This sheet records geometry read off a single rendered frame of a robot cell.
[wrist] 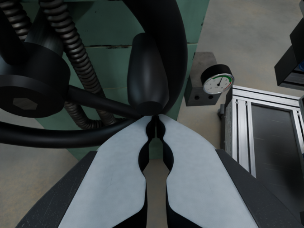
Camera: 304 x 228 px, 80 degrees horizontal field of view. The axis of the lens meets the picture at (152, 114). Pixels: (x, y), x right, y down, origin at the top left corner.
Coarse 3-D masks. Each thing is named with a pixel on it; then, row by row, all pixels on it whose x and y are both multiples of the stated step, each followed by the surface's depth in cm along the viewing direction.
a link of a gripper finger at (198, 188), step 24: (168, 120) 11; (168, 144) 9; (192, 144) 9; (168, 168) 10; (192, 168) 8; (216, 168) 8; (168, 192) 7; (192, 192) 7; (216, 192) 7; (168, 216) 7; (192, 216) 6; (216, 216) 6; (240, 216) 6
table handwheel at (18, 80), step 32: (128, 0) 11; (160, 0) 11; (0, 32) 12; (32, 32) 18; (160, 32) 12; (0, 64) 14; (32, 64) 15; (64, 64) 18; (0, 96) 15; (32, 96) 15; (64, 96) 17; (96, 96) 20; (0, 128) 24; (32, 128) 26; (96, 128) 28
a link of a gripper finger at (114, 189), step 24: (144, 120) 11; (120, 144) 9; (144, 144) 9; (96, 168) 8; (120, 168) 8; (144, 168) 10; (96, 192) 7; (120, 192) 7; (144, 192) 7; (72, 216) 6; (96, 216) 6; (120, 216) 6; (144, 216) 7
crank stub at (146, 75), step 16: (144, 48) 11; (144, 64) 10; (160, 64) 11; (128, 80) 10; (144, 80) 10; (160, 80) 10; (128, 96) 10; (144, 96) 10; (160, 96) 10; (144, 112) 10
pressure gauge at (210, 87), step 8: (208, 72) 36; (216, 72) 35; (224, 72) 35; (208, 80) 36; (216, 80) 36; (224, 80) 36; (232, 80) 37; (208, 88) 38; (216, 88) 38; (224, 88) 39
